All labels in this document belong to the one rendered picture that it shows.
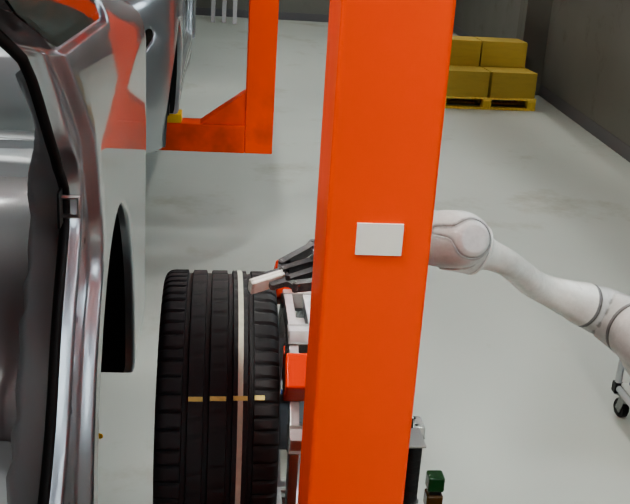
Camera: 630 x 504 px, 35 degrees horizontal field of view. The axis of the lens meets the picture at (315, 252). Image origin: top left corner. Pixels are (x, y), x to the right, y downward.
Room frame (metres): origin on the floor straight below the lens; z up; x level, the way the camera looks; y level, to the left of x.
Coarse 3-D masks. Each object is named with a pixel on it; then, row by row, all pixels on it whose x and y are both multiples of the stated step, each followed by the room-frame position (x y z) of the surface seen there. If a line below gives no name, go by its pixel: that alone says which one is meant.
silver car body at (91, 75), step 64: (0, 0) 1.28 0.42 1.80; (64, 0) 1.66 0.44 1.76; (64, 64) 1.47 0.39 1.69; (128, 64) 2.21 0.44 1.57; (64, 128) 1.48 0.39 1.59; (128, 128) 2.18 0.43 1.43; (0, 192) 1.87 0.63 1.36; (64, 192) 1.54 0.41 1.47; (128, 192) 2.17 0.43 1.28; (0, 256) 1.70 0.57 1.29; (64, 256) 1.50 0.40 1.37; (0, 320) 1.61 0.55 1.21; (64, 320) 1.47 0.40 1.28; (0, 384) 1.54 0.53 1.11; (64, 384) 1.42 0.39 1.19; (0, 448) 1.47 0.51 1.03; (64, 448) 1.36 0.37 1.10
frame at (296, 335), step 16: (288, 304) 1.96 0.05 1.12; (304, 304) 1.98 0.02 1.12; (288, 320) 1.88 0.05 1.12; (288, 336) 1.83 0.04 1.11; (304, 336) 1.82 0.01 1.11; (288, 352) 1.82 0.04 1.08; (304, 352) 1.82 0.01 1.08; (288, 416) 1.74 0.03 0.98; (288, 432) 1.69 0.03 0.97; (288, 448) 1.67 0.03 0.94; (288, 464) 1.68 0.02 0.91; (288, 480) 1.67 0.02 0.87; (288, 496) 1.67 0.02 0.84
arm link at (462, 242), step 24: (456, 216) 1.75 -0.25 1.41; (432, 240) 1.75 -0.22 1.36; (456, 240) 1.71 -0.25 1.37; (480, 240) 1.72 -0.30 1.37; (432, 264) 1.78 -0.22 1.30; (456, 264) 1.73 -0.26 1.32; (480, 264) 1.76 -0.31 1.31; (504, 264) 1.81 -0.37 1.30; (528, 264) 1.89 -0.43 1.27; (528, 288) 1.92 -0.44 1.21; (552, 288) 1.99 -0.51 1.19; (576, 288) 2.02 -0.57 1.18; (576, 312) 2.01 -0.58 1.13
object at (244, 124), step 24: (264, 0) 5.58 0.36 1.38; (264, 24) 5.58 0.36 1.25; (264, 48) 5.58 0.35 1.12; (264, 72) 5.58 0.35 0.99; (240, 96) 5.59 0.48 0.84; (264, 96) 5.58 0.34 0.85; (168, 120) 5.54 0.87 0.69; (192, 120) 5.63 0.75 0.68; (216, 120) 5.57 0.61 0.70; (240, 120) 5.58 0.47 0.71; (264, 120) 5.58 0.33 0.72; (168, 144) 5.53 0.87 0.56; (192, 144) 5.54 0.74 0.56; (216, 144) 5.56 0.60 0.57; (240, 144) 5.57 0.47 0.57; (264, 144) 5.59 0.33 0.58
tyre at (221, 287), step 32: (192, 288) 1.88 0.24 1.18; (224, 288) 1.89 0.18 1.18; (160, 320) 1.79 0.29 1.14; (192, 320) 1.78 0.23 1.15; (224, 320) 1.79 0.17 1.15; (256, 320) 1.80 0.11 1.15; (160, 352) 1.72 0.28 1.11; (192, 352) 1.72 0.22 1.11; (224, 352) 1.73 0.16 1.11; (256, 352) 1.73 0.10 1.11; (160, 384) 1.67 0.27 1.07; (192, 384) 1.67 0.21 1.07; (224, 384) 1.68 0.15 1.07; (256, 384) 1.69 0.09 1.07; (160, 416) 1.63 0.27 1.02; (192, 416) 1.64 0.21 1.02; (224, 416) 1.65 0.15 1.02; (256, 416) 1.65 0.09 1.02; (160, 448) 1.61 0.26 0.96; (192, 448) 1.61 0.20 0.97; (224, 448) 1.62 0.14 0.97; (256, 448) 1.63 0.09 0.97; (160, 480) 1.59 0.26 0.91; (192, 480) 1.60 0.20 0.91; (224, 480) 1.60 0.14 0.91; (256, 480) 1.61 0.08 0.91
